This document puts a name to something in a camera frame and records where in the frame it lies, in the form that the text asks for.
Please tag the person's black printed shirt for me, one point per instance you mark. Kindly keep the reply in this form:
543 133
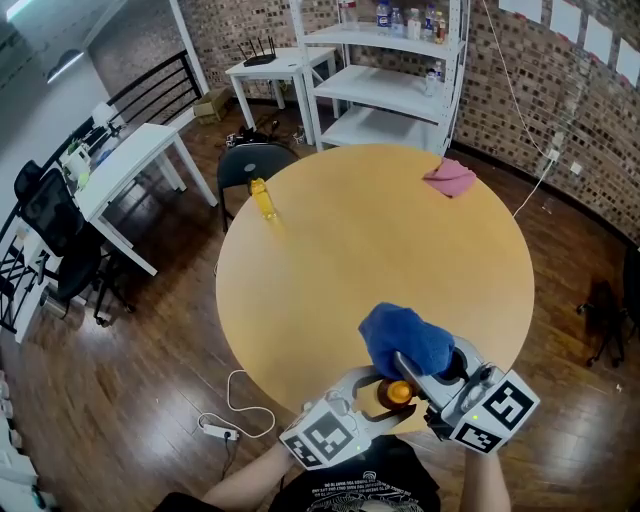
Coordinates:
360 475

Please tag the black metal railing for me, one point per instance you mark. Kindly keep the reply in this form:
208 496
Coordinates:
192 75

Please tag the black mesh office chair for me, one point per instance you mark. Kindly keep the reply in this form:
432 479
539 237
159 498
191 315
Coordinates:
52 215

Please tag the white paper sheet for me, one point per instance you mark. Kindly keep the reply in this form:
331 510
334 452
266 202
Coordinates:
520 9

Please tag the black router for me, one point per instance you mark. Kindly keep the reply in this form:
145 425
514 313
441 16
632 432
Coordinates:
260 60

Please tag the long white desk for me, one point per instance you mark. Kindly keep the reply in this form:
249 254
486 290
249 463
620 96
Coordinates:
132 155

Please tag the person's right forearm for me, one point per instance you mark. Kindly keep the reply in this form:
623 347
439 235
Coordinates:
485 485

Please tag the blue cloth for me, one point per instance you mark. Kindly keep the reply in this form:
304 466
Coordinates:
400 332

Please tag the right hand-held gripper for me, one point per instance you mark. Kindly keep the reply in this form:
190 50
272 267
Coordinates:
495 410

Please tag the white wall socket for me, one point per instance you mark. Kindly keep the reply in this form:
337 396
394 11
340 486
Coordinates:
553 155

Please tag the row of assorted bottles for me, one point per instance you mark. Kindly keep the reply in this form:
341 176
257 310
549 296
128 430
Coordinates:
415 27

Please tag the cardboard box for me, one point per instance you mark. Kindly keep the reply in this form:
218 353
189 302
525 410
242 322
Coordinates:
212 107

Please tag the black wheeled chair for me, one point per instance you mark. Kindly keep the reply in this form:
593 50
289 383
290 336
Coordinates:
632 295

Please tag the white metal shelving unit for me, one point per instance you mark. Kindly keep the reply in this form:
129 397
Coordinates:
380 82

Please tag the brown bottle with orange cap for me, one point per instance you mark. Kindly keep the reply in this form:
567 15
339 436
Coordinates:
397 392

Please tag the small white table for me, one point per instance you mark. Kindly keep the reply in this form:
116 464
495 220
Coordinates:
287 62

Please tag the person's left forearm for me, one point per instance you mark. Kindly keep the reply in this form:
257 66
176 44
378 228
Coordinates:
250 482

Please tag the white wall switch plate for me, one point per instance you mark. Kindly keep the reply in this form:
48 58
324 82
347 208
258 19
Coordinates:
576 168

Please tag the white desk lamp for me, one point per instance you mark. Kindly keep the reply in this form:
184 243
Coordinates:
102 112

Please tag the pink cloth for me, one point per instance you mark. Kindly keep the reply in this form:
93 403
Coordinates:
452 177

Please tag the clear water bottle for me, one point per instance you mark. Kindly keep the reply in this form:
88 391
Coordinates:
431 82

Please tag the white plant pot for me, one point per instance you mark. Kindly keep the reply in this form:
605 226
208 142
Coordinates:
76 160

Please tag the black folding chair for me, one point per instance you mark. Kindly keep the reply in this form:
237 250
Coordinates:
272 157

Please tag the metal trash bin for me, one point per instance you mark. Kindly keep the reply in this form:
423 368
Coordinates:
54 305

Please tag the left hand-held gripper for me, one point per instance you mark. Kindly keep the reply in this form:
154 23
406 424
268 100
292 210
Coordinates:
325 437

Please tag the yellow juice bottle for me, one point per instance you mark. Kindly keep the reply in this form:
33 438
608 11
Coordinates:
264 202

